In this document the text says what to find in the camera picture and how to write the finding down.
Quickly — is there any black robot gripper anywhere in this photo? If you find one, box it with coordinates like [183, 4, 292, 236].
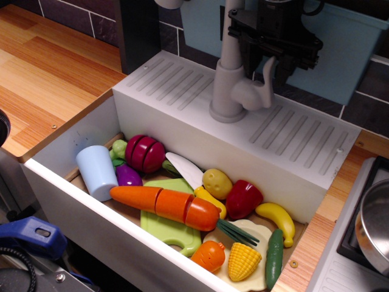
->
[229, 1, 323, 83]

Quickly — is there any grey toy faucet lever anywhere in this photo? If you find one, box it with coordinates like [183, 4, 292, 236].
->
[231, 57, 276, 111]

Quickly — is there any grey toy faucet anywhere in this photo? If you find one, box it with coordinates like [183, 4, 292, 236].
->
[210, 1, 245, 123]

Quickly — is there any white toy sink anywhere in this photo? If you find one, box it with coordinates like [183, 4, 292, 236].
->
[23, 51, 360, 291]

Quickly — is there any yellow toy potato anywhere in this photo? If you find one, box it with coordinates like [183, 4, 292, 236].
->
[202, 169, 233, 200]

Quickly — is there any red toy bell pepper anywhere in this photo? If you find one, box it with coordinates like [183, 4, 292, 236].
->
[225, 179, 264, 220]

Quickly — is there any purple sliced toy onion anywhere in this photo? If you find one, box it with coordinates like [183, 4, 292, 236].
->
[125, 134, 165, 173]

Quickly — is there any yellow toy banana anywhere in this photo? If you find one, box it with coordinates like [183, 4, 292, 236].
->
[255, 203, 295, 248]

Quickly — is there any large orange toy carrot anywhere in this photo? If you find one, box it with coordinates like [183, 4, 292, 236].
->
[109, 186, 260, 246]

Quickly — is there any purple toy eggplant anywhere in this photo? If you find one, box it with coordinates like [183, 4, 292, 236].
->
[115, 164, 143, 186]

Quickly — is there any silver metal pot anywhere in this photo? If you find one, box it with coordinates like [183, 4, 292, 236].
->
[355, 179, 388, 277]

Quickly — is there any green toy cutting board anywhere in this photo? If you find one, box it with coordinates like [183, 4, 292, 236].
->
[140, 178, 202, 257]

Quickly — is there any light blue plastic cup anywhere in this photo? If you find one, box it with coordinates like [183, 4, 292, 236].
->
[76, 145, 118, 202]

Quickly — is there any green toy cucumber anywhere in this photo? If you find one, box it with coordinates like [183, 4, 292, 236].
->
[265, 229, 283, 290]

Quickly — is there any black toy stove top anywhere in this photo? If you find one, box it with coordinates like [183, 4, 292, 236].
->
[337, 156, 388, 277]

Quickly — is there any yellow toy corn cob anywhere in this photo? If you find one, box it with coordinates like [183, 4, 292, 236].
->
[228, 242, 262, 282]

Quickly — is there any small orange toy carrot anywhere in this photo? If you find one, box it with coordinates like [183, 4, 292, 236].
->
[191, 240, 225, 273]

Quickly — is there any cream toy plate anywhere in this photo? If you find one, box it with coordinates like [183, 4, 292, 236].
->
[203, 219, 272, 291]

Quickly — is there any blue clamp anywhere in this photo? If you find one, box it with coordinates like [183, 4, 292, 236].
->
[1, 217, 67, 260]

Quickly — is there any teal wall-mounted box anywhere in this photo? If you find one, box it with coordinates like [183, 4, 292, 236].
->
[181, 1, 388, 105]

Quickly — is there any dark grey vertical post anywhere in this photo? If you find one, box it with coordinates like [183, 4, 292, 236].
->
[114, 0, 161, 75]

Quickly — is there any white toy knife yellow handle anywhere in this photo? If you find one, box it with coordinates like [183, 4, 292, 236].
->
[165, 152, 227, 219]

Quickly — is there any black camera lens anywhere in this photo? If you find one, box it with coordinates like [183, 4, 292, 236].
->
[0, 110, 11, 147]

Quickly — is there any black braided cable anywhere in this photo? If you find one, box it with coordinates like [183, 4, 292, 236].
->
[0, 245, 38, 292]

